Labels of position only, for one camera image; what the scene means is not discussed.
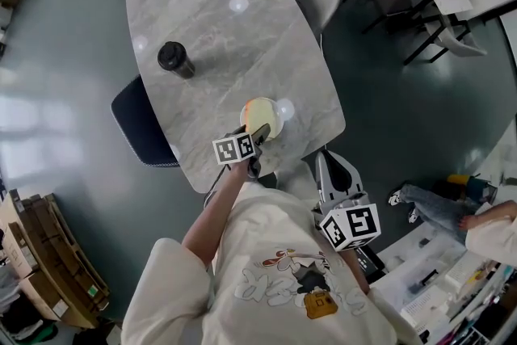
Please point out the pale grey chair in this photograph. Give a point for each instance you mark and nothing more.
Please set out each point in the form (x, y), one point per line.
(460, 40)

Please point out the person's left forearm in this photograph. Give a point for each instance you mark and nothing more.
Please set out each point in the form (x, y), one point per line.
(214, 214)

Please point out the white round plate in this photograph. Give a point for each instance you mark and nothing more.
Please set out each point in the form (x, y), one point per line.
(279, 125)

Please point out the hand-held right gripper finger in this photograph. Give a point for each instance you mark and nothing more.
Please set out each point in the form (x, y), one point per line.
(323, 177)
(354, 182)

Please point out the black lidded cup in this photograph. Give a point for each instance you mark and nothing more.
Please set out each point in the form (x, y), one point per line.
(175, 58)

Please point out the person's cream printed shirt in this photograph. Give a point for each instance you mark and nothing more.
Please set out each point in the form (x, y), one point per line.
(274, 222)

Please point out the black display device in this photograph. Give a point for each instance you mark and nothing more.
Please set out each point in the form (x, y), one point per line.
(369, 262)

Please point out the person's right forearm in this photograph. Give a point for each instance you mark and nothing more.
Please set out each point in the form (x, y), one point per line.
(359, 270)

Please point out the white cluttered workbench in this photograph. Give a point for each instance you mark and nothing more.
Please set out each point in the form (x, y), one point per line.
(436, 266)

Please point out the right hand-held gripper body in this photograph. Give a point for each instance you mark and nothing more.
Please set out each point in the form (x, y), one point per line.
(351, 224)

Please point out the black round container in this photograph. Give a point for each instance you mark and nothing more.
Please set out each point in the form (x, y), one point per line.
(448, 190)

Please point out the teal container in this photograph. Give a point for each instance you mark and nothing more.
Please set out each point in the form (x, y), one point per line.
(480, 188)

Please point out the slice of white bread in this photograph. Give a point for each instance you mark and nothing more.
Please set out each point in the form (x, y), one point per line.
(260, 115)

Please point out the dark blue upholstered chair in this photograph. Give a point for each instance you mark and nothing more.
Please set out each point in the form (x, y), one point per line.
(139, 121)

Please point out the stack of flattened cardboard boxes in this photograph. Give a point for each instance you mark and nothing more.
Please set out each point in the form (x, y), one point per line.
(44, 254)

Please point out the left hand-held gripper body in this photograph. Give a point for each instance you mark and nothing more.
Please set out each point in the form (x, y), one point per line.
(234, 147)

